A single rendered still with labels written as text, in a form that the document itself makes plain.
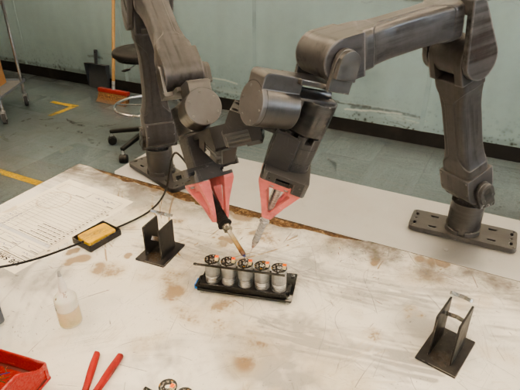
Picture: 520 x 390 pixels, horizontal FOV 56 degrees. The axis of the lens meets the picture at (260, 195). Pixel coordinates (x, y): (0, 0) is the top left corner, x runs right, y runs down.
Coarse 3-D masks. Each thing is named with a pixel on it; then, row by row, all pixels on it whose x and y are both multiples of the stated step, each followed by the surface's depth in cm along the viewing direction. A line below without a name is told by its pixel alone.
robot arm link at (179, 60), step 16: (128, 0) 92; (144, 0) 88; (160, 0) 89; (128, 16) 95; (144, 16) 90; (160, 16) 86; (160, 32) 84; (176, 32) 84; (160, 48) 81; (176, 48) 82; (192, 48) 83; (160, 64) 81; (176, 64) 80; (192, 64) 81; (176, 80) 80
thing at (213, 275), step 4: (212, 264) 80; (216, 264) 80; (208, 268) 80; (212, 268) 80; (216, 268) 80; (208, 272) 81; (212, 272) 81; (216, 272) 81; (208, 276) 81; (212, 276) 81; (216, 276) 81; (220, 276) 82; (208, 280) 82; (212, 280) 81; (216, 280) 82
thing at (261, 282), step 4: (256, 276) 79; (260, 276) 79; (264, 276) 79; (268, 276) 79; (256, 280) 80; (260, 280) 79; (264, 280) 79; (268, 280) 80; (256, 284) 80; (260, 284) 80; (264, 284) 80; (268, 284) 80; (256, 288) 81; (260, 288) 80; (264, 288) 80; (268, 288) 81
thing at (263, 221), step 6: (276, 192) 73; (270, 198) 74; (276, 198) 74; (270, 204) 74; (264, 222) 76; (258, 228) 77; (264, 228) 77; (258, 234) 77; (252, 240) 78; (258, 240) 78
